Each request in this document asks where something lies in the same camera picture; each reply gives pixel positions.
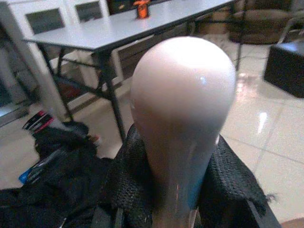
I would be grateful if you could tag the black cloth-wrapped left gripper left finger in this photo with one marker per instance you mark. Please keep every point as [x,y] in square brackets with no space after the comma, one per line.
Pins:
[128,180]

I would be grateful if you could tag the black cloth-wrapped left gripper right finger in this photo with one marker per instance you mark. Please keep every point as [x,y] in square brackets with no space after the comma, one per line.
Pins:
[228,190]

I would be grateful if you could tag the black fabric bag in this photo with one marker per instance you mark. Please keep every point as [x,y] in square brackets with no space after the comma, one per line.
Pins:
[61,180]

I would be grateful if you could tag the red and black striped item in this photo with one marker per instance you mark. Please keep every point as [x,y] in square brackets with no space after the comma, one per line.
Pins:
[39,121]

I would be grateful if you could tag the black box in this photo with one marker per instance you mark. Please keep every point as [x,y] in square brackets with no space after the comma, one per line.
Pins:
[285,71]

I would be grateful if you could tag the grey folding table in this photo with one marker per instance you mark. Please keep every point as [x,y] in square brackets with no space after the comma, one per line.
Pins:
[114,31]

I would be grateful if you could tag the brown woven sofa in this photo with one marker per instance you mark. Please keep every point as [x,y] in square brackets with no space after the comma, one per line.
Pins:
[259,26]

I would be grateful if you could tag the orange bottle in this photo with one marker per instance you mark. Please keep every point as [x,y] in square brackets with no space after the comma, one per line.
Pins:
[141,9]

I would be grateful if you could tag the grey metal chair frame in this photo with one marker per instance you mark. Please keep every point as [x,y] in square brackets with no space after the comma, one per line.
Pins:
[288,26]

